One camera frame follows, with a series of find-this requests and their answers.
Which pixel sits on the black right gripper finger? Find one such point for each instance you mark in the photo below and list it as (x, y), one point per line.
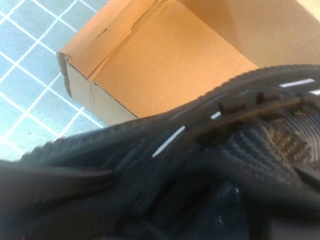
(50, 177)

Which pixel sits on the black knit sneaker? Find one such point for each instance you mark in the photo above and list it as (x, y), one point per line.
(225, 162)

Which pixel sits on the brown cardboard shoe box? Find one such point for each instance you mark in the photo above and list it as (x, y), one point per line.
(162, 62)

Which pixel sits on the green white grid tablecloth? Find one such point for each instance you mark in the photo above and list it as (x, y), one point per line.
(25, 87)

